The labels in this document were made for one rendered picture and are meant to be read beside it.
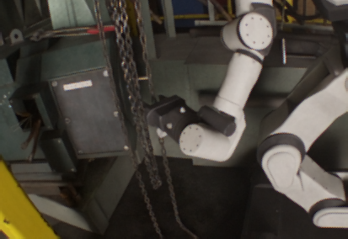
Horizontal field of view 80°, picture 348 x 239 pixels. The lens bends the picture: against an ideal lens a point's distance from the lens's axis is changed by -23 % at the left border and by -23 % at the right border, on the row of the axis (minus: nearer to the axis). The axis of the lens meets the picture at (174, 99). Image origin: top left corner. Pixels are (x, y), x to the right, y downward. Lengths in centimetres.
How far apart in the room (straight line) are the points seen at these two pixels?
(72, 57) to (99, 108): 18
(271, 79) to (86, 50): 75
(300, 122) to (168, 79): 76
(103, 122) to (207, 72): 51
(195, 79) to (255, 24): 67
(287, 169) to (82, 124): 64
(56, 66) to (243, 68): 55
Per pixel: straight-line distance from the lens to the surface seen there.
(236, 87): 54
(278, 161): 67
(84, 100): 81
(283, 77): 112
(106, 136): 87
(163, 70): 123
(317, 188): 85
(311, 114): 65
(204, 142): 51
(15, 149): 107
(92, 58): 77
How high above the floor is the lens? 102
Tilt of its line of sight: 30 degrees down
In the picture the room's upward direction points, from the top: 8 degrees counter-clockwise
